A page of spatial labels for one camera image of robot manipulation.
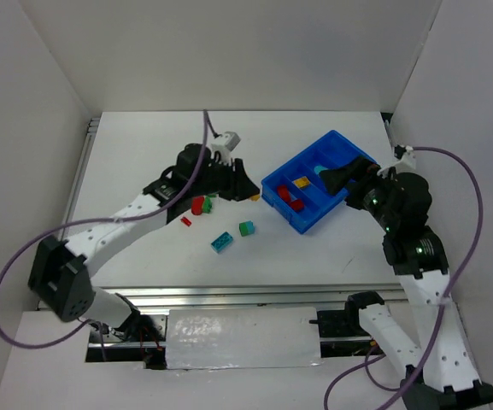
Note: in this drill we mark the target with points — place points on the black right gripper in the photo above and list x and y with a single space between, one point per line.
361 176

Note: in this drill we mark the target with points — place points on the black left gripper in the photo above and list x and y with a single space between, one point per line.
231 178

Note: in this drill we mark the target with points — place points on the orange yellow lego brick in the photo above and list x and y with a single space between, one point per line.
302 182

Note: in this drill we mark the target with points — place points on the red rectangular lego brick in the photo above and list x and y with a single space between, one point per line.
284 193

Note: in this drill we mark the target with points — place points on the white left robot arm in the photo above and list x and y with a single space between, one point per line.
63 268

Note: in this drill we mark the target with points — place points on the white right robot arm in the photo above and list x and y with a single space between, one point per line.
436 372

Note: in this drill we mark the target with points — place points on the green and cyan lego stack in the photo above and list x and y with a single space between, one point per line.
246 228

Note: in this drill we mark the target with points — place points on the green curved lego piece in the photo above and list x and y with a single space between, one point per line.
207 205

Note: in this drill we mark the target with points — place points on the blue plastic sorting bin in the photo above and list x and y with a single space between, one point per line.
332 150

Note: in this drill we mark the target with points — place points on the red lego in bin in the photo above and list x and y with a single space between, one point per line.
297 205

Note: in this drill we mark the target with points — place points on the red oval lego piece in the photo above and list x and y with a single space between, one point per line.
197 205

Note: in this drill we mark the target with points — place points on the cyan rectangular lego brick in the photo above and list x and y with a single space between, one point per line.
222 242

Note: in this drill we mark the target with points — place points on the small red lego piece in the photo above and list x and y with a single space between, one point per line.
186 221

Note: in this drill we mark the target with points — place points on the silver foil covered plate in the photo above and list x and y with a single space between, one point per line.
261 337

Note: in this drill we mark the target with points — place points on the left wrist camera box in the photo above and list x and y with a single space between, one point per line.
223 146

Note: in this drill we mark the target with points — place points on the aluminium table edge rail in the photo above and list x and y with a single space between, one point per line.
320 296

